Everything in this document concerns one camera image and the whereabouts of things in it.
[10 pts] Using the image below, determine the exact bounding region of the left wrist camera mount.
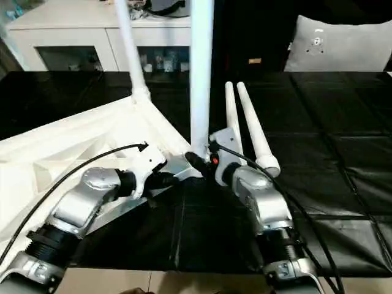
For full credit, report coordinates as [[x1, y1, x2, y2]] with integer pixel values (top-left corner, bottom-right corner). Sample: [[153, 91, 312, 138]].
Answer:
[[127, 141, 168, 200]]

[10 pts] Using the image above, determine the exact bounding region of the black cabinet gold label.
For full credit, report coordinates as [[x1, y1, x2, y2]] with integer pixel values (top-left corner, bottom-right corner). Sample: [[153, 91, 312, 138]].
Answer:
[[211, 0, 300, 74]]

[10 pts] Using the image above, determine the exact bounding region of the white plastic table leg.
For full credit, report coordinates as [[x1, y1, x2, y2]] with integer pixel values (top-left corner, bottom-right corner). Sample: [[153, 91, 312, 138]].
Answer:
[[188, 0, 216, 162], [235, 81, 281, 178], [115, 0, 153, 104], [224, 81, 246, 160]]

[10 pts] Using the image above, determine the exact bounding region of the dark helmet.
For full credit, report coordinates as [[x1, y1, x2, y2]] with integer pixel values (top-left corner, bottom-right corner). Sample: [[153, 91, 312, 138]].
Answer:
[[149, 0, 191, 18]]

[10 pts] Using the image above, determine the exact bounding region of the light blue hanging strip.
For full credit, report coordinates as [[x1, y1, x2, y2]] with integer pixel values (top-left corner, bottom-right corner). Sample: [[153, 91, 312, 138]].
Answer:
[[3, 7, 26, 20]]

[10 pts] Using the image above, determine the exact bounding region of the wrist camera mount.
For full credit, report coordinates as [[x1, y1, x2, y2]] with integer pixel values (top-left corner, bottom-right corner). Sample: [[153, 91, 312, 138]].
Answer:
[[209, 127, 243, 187], [127, 141, 168, 200]]

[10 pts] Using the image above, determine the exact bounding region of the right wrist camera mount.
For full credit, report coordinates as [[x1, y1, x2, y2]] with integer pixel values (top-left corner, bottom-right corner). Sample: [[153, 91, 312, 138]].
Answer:
[[209, 127, 243, 187]]

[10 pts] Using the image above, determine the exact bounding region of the white plastic table top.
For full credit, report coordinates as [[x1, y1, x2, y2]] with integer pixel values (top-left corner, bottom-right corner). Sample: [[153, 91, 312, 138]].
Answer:
[[0, 88, 209, 255]]

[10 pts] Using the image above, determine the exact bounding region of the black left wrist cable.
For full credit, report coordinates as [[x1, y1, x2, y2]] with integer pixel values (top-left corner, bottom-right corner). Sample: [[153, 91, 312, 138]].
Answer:
[[0, 140, 150, 263]]

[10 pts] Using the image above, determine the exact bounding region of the white cabinet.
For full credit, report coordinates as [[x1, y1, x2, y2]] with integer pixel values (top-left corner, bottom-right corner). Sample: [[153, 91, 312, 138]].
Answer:
[[5, 10, 194, 74]]

